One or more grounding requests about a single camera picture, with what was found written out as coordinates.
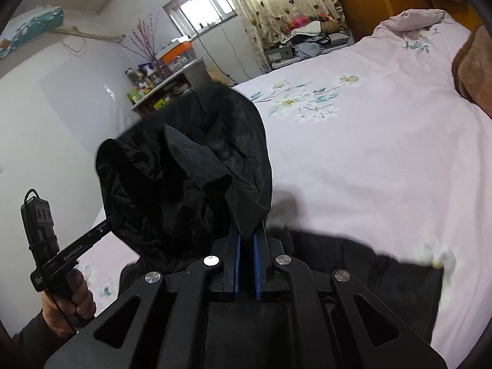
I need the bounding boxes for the black puffer hooded jacket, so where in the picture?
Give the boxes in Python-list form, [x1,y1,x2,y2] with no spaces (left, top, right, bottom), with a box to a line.
[95,83,443,341]

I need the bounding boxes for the pile of clothes by window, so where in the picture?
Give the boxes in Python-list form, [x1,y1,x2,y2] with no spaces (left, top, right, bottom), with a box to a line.
[264,20,354,70]

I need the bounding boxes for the person's left hand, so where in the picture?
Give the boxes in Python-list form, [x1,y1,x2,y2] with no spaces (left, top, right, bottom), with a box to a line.
[41,269,97,338]

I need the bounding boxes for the pink floral bed sheet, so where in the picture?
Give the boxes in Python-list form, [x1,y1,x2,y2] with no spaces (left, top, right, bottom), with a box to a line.
[72,6,492,369]

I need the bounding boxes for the wooden shelf with clutter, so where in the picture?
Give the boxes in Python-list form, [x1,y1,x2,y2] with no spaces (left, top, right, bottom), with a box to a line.
[131,58,211,117]

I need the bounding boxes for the orange white storage box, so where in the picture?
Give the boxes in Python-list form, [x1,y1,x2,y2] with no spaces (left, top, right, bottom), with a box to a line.
[156,36,196,72]

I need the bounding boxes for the pink dried flower branches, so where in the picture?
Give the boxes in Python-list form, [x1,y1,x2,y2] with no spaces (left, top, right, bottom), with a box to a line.
[118,14,158,70]

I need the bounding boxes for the brown beige plush blanket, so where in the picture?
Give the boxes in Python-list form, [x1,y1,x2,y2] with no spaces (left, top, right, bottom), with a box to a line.
[452,25,492,117]

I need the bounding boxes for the black camera box with cable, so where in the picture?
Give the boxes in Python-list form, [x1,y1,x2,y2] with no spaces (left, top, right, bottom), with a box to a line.
[20,188,60,267]

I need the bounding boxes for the window with frame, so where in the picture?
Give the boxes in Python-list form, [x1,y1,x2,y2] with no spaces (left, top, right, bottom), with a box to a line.
[164,0,236,39]

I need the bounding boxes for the wall air conditioner floral cover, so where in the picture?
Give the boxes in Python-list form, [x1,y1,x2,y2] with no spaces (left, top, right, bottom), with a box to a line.
[0,6,64,58]

